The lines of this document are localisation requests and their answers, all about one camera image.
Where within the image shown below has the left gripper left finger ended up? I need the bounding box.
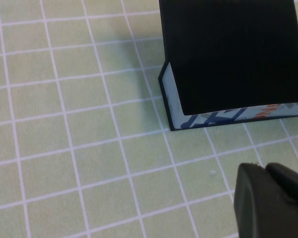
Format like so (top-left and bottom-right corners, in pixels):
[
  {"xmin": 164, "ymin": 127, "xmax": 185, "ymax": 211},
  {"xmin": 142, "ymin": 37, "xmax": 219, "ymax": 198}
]
[{"xmin": 233, "ymin": 162, "xmax": 298, "ymax": 238}]

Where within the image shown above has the green grid tablecloth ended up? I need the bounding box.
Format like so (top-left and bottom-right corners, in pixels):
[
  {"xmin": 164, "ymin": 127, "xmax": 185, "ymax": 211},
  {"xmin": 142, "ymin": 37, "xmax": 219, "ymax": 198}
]
[{"xmin": 0, "ymin": 0, "xmax": 298, "ymax": 238}]

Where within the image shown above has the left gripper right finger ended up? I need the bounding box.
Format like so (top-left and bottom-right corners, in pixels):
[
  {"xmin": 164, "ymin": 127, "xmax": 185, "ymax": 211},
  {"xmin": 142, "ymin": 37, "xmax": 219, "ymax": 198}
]
[{"xmin": 265, "ymin": 162, "xmax": 298, "ymax": 214}]

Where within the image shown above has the black glasses case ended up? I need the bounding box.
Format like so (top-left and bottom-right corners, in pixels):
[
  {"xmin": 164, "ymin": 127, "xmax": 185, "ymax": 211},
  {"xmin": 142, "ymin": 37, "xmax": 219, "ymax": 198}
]
[{"xmin": 158, "ymin": 0, "xmax": 298, "ymax": 131}]

